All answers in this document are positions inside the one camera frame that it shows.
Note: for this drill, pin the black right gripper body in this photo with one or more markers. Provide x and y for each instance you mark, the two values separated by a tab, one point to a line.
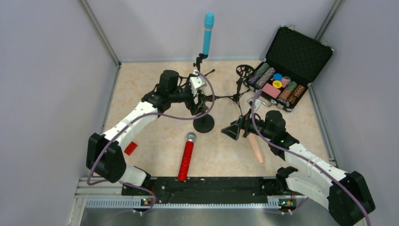
242	125

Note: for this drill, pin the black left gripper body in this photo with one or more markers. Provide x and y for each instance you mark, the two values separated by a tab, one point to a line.
197	101

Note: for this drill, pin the beige microphone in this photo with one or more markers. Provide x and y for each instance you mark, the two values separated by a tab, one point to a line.
256	148

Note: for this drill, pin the black round-base mic stand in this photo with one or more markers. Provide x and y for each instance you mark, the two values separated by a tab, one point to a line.
206	123

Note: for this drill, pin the small black tripod mic stand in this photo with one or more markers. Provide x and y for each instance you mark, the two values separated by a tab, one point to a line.
199	61

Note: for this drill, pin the blue microphone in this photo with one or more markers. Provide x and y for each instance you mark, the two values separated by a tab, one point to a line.
208	26

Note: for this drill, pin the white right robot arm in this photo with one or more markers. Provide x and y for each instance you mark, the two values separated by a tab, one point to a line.
344	195

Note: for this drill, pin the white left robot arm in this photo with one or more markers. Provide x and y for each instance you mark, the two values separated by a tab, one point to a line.
106	152

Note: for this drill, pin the black tripod stand with basket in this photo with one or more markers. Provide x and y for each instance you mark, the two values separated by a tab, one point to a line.
244	72

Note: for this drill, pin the pink playing card deck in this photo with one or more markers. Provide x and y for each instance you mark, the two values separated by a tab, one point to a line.
270	90

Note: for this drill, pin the yellow big blind button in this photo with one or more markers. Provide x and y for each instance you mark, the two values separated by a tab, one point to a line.
277	84

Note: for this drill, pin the blue dealer button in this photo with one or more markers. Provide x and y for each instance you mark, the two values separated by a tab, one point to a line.
277	77

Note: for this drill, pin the red glitter microphone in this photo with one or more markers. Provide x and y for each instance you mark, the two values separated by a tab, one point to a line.
186	158

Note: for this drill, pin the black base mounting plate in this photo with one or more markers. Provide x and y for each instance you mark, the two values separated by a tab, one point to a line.
211	190

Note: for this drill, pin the red plastic block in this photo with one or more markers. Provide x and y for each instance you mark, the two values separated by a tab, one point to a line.
130	148

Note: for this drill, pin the black poker chip case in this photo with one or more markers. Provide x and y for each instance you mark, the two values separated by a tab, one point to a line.
299	59

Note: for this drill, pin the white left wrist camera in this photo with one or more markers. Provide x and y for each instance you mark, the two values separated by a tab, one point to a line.
197	82

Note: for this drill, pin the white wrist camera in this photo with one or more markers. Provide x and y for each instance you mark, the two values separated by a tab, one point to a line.
256	105
197	82

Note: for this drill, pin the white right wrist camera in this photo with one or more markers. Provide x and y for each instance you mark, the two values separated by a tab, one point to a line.
256	105

